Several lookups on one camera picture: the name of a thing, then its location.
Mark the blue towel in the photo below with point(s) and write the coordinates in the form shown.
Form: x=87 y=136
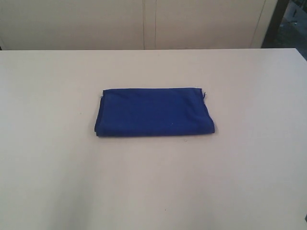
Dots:
x=153 y=112

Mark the dark window frame post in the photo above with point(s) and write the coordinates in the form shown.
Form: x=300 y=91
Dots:
x=275 y=22

